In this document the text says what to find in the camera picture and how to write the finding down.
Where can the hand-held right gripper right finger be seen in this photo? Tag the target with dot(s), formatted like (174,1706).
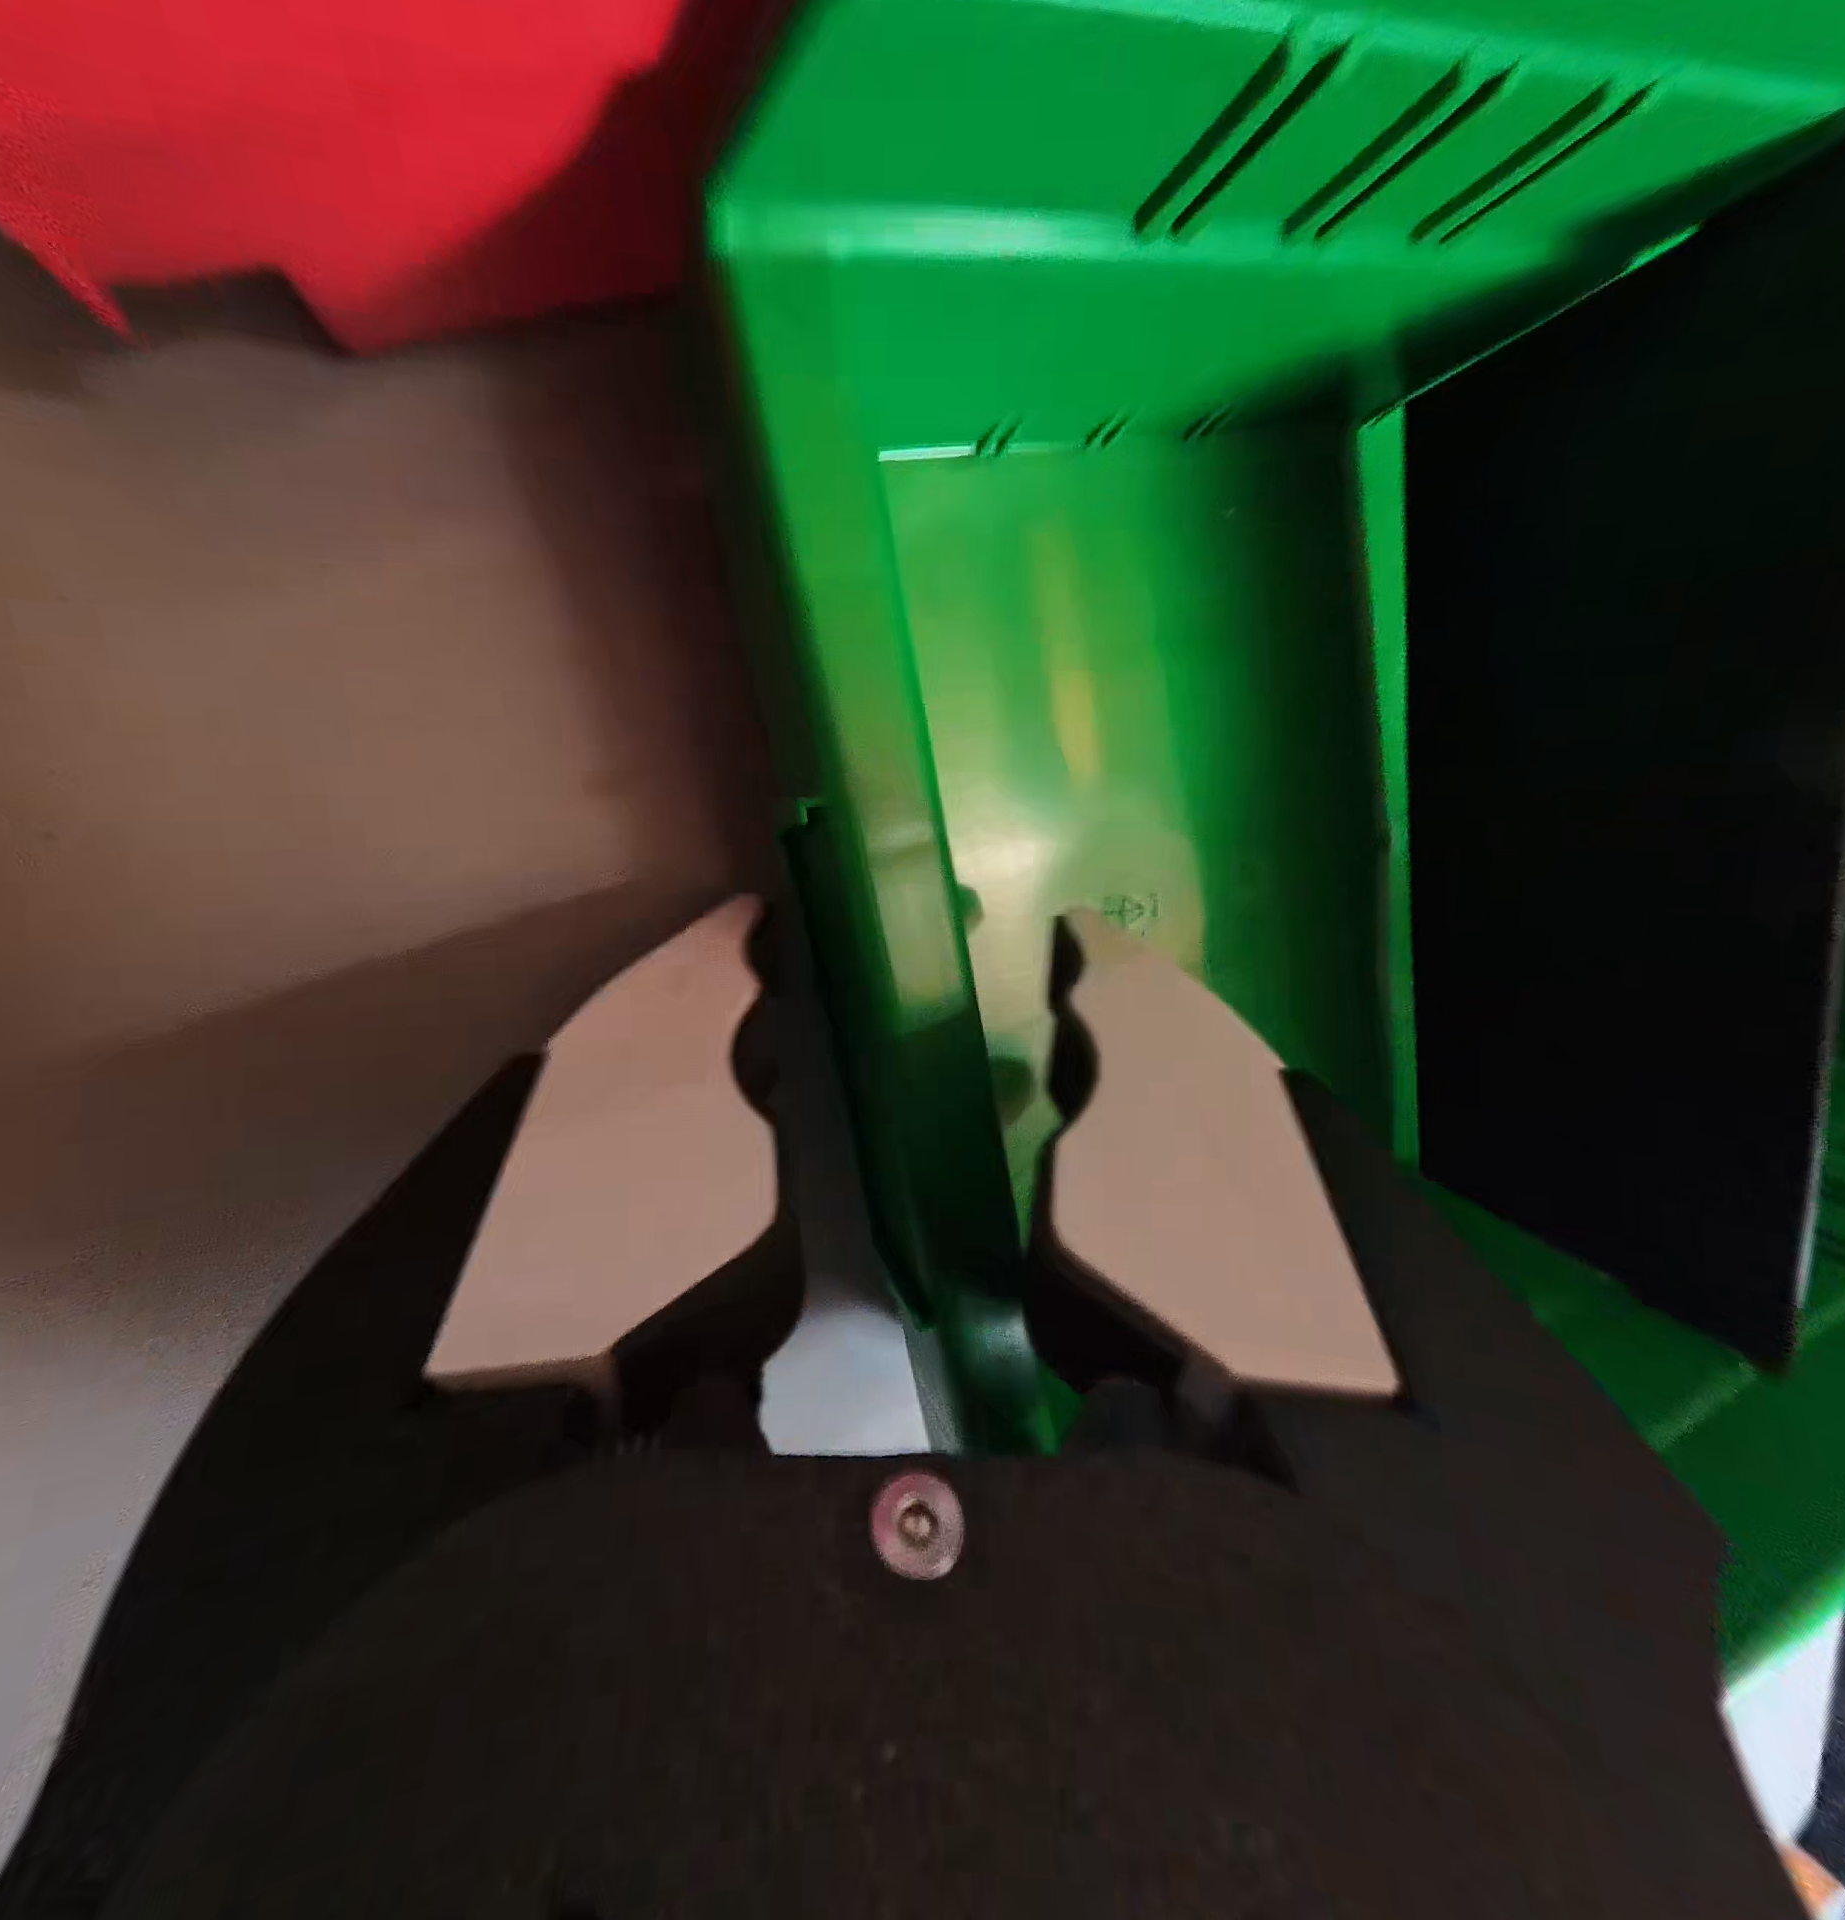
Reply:
(1207,1185)

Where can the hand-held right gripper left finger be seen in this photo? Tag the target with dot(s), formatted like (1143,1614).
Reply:
(604,1154)

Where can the red plastic bin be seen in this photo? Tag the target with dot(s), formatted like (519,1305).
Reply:
(338,135)

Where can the green plastic bin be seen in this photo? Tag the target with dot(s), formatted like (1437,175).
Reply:
(1087,300)

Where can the black bin divider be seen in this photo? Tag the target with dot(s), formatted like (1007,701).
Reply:
(1612,748)

